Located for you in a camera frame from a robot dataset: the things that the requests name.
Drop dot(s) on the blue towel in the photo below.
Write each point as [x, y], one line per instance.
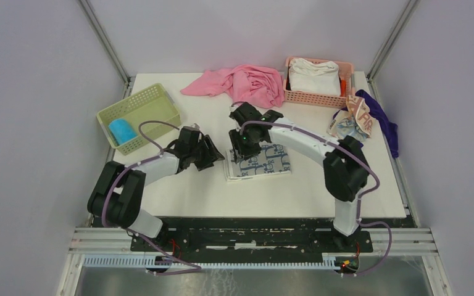
[122, 131]

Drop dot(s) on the white folded towel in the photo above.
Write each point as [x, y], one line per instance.
[321, 78]

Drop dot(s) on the white cable duct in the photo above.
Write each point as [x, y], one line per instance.
[156, 262]

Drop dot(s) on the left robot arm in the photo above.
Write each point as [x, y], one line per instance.
[117, 196]

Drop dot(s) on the pink plastic basket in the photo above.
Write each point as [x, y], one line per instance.
[346, 72]

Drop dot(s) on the pink towel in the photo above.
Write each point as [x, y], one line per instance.
[260, 86]

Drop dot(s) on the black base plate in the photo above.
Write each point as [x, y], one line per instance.
[268, 241]

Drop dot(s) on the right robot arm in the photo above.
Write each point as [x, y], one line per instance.
[345, 167]

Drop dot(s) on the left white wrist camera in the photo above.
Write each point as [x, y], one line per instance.
[196, 127]

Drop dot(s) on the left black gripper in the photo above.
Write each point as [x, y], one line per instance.
[212, 155]

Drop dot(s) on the green plastic basket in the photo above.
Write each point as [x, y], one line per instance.
[151, 103]

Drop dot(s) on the beige rabbit print towel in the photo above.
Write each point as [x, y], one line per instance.
[354, 121]

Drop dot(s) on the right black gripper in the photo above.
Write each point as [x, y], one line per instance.
[239, 149]

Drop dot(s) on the purple cloth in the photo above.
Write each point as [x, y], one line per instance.
[388, 128]

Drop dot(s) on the orange item in basket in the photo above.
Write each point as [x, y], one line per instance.
[343, 87]

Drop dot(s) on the blue white patterned cloth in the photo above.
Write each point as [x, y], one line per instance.
[272, 160]

